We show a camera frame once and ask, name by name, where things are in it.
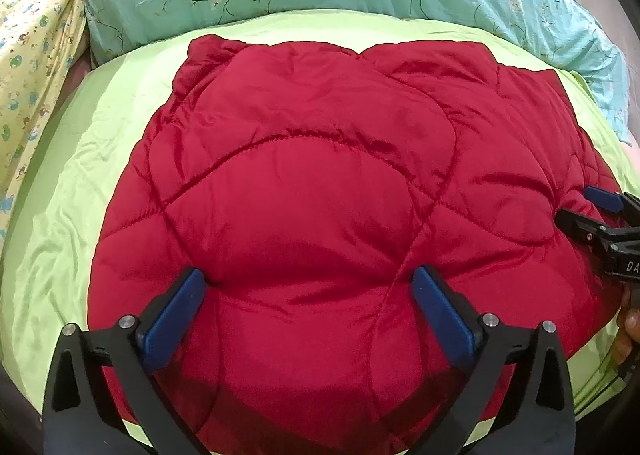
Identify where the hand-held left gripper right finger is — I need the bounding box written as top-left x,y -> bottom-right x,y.
411,265 -> 577,455

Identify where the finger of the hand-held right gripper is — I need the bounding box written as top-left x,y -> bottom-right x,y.
584,185 -> 628,213
555,207 -> 613,247

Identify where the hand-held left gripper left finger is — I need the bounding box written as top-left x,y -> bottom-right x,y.
42,267 -> 208,455

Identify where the red puffer jacket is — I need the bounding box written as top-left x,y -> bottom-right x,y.
85,34 -> 632,455

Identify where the person's right hand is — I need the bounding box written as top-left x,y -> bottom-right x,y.
614,306 -> 640,367

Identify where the light green bed sheet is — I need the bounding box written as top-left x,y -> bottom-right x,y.
0,10 -> 640,455

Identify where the pink mattress cover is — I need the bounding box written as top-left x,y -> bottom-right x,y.
59,54 -> 97,101

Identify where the yellow printed blanket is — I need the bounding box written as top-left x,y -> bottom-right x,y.
0,0 -> 91,236

